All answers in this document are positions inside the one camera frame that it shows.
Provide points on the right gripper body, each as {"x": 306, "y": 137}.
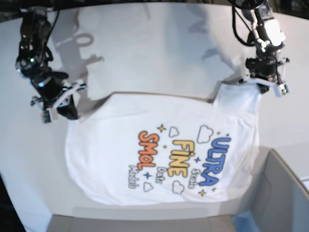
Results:
{"x": 49, "y": 85}

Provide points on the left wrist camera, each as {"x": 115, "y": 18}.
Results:
{"x": 281, "y": 89}

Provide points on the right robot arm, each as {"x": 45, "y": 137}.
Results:
{"x": 34, "y": 53}

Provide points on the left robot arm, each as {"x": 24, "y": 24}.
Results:
{"x": 265, "y": 34}

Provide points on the grey cardboard box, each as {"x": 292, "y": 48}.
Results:
{"x": 277, "y": 200}

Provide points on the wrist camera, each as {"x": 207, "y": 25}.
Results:
{"x": 281, "y": 89}
{"x": 49, "y": 115}

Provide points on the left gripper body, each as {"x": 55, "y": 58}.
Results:
{"x": 265, "y": 73}

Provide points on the white printed t-shirt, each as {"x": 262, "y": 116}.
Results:
{"x": 144, "y": 149}

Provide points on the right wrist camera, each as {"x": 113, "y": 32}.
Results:
{"x": 49, "y": 115}

